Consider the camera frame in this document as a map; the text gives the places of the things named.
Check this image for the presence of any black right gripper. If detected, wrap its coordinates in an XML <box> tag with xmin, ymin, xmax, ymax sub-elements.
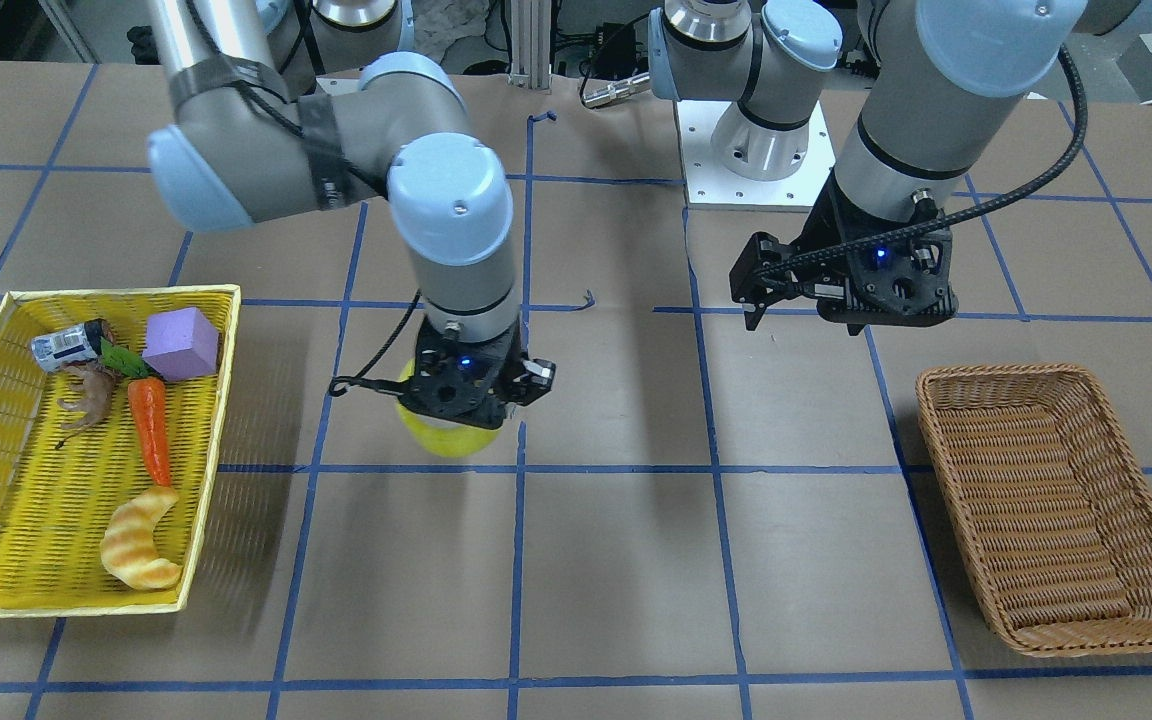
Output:
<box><xmin>397</xmin><ymin>325</ymin><xmax>558</xmax><ymax>429</ymax></box>

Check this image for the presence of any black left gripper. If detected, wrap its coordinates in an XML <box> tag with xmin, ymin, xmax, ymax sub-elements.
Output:
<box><xmin>730</xmin><ymin>184</ymin><xmax>958</xmax><ymax>338</ymax></box>

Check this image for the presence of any yellow packing tape roll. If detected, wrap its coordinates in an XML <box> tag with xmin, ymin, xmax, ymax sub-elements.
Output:
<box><xmin>396</xmin><ymin>401</ymin><xmax>500</xmax><ymax>458</ymax></box>

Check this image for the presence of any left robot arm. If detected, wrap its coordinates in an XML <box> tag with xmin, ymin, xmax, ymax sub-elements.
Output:
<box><xmin>646</xmin><ymin>1</ymin><xmax>1152</xmax><ymax>334</ymax></box>

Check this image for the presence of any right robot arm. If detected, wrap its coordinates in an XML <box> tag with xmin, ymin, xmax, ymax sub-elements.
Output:
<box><xmin>147</xmin><ymin>1</ymin><xmax>556</xmax><ymax>429</ymax></box>

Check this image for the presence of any purple foam cube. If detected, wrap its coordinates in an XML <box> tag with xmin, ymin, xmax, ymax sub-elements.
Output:
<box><xmin>141</xmin><ymin>306</ymin><xmax>220</xmax><ymax>382</ymax></box>

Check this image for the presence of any orange toy carrot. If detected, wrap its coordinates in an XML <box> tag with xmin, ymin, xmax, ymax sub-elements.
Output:
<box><xmin>127</xmin><ymin>376</ymin><xmax>173</xmax><ymax>488</ymax></box>

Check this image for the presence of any brown wicker basket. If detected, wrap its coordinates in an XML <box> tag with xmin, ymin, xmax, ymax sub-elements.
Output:
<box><xmin>915</xmin><ymin>363</ymin><xmax>1152</xmax><ymax>659</ymax></box>

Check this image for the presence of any brown toy creature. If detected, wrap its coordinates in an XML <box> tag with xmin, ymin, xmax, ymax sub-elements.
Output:
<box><xmin>54</xmin><ymin>361</ymin><xmax>124</xmax><ymax>450</ymax></box>

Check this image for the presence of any toy croissant bread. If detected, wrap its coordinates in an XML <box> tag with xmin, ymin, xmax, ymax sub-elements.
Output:
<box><xmin>99</xmin><ymin>486</ymin><xmax>182</xmax><ymax>591</ymax></box>

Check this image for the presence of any small silver battery can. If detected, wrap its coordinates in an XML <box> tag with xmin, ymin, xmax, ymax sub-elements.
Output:
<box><xmin>29</xmin><ymin>318</ymin><xmax>115</xmax><ymax>374</ymax></box>

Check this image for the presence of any yellow woven plastic tray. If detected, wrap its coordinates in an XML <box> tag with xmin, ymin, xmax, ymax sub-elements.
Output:
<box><xmin>0</xmin><ymin>285</ymin><xmax>241</xmax><ymax>619</ymax></box>

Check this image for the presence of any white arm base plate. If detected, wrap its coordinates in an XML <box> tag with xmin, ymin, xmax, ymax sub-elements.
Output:
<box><xmin>675</xmin><ymin>100</ymin><xmax>835</xmax><ymax>213</ymax></box>

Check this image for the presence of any aluminium frame post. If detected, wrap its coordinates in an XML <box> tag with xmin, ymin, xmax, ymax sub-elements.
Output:
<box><xmin>507</xmin><ymin>0</ymin><xmax>553</xmax><ymax>94</ymax></box>

